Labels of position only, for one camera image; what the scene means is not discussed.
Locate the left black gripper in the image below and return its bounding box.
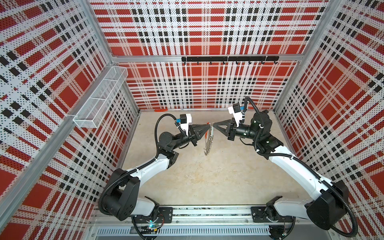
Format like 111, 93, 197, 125
171, 124, 210, 151

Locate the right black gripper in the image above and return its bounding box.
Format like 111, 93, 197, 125
214, 120, 260, 142

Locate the grey key organizer red handle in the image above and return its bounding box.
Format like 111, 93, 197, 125
204, 123, 214, 156

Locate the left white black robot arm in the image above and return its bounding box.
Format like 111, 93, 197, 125
98, 114, 211, 223

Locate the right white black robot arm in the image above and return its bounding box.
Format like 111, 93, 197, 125
213, 97, 359, 238

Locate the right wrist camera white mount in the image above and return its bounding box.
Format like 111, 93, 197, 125
228, 103, 245, 127

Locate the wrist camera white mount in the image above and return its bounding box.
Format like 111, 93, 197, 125
228, 103, 245, 127
176, 114, 192, 136

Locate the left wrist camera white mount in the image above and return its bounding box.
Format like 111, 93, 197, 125
176, 114, 192, 136

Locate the black hook rail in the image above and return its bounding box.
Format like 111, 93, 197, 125
181, 56, 280, 63

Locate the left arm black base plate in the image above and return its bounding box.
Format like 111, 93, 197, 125
133, 207, 174, 224

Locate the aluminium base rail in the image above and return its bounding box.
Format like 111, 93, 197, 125
86, 205, 340, 240

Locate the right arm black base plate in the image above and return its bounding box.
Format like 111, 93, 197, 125
251, 206, 294, 223

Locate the white wire mesh basket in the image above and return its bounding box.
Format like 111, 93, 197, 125
74, 66, 128, 129

